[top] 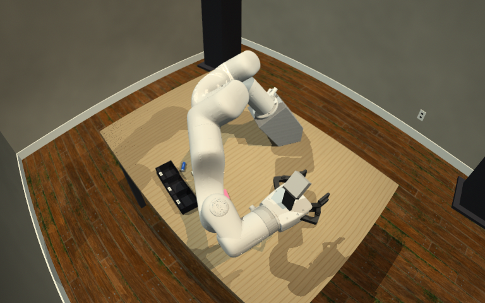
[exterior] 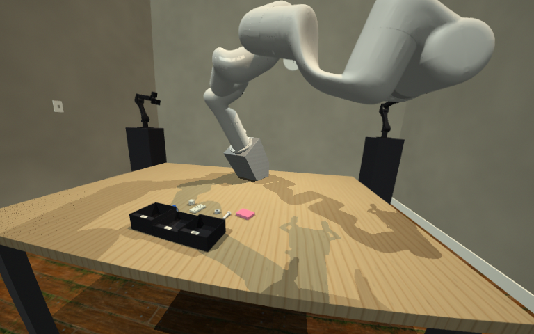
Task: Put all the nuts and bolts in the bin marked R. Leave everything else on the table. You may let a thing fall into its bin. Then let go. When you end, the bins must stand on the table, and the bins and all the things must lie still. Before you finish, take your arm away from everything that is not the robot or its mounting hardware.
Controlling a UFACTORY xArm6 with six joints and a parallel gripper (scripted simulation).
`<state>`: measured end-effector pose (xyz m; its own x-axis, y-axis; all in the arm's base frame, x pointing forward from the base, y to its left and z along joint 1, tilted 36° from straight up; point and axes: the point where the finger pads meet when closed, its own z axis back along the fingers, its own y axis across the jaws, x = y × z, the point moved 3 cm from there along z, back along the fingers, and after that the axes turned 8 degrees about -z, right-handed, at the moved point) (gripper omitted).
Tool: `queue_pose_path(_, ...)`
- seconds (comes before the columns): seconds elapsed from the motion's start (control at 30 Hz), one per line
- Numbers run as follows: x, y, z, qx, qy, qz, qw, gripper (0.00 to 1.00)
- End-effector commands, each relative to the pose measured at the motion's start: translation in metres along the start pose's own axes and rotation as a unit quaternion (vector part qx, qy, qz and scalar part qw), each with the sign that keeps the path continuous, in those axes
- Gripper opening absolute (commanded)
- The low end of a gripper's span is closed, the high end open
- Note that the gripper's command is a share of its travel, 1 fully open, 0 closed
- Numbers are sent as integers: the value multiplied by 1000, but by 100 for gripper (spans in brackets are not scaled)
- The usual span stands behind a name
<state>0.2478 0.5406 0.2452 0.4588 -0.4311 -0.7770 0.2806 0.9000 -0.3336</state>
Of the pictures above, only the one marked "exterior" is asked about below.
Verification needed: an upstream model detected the white domino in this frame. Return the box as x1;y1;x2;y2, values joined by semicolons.
190;205;206;213

